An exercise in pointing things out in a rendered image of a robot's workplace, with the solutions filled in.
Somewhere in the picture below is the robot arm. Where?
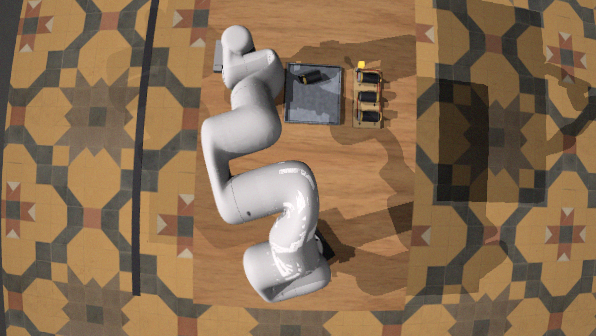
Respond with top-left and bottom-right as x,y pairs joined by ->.
201,25 -> 331,303

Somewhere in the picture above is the black battery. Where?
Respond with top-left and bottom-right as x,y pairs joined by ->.
359,72 -> 379,84
359,91 -> 379,103
301,70 -> 323,85
359,111 -> 379,122

